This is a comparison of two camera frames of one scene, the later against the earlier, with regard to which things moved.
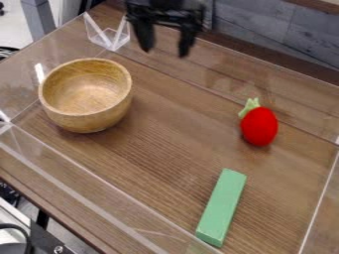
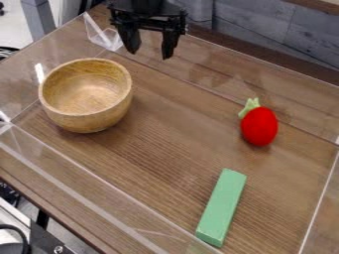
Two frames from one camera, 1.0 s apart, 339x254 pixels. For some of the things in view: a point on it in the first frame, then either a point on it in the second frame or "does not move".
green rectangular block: (222, 206) does not move
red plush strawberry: (258, 123) does not move
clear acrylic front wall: (84, 201) does not move
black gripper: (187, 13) to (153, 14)
